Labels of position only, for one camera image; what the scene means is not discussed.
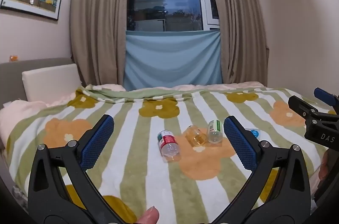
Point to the amber plastic cup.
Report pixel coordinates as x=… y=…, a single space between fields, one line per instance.
x=196 y=136

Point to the striped floral blanket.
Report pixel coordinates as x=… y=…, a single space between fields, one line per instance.
x=159 y=181

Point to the white pillow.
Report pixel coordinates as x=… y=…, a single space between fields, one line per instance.
x=49 y=82

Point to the clear cup with green label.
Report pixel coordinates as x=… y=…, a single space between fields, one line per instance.
x=214 y=131

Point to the small orange object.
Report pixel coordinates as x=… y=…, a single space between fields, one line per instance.
x=13 y=58

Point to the beige curtain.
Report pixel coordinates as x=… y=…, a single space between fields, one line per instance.
x=237 y=20
x=98 y=22

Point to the light blue cloth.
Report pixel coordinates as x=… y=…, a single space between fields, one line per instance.
x=172 y=60

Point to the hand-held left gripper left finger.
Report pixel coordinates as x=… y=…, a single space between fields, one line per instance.
x=96 y=140

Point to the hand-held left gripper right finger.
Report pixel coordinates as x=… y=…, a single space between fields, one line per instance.
x=239 y=140

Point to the grey headboard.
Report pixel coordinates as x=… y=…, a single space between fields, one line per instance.
x=13 y=81

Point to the clear cup with red label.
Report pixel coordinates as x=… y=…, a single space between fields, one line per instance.
x=168 y=146

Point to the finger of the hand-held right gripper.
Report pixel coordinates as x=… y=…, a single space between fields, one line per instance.
x=325 y=96
x=302 y=106

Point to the person's right hand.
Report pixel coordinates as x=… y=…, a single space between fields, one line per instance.
x=324 y=167

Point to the person's left hand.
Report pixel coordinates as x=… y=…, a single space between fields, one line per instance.
x=148 y=216

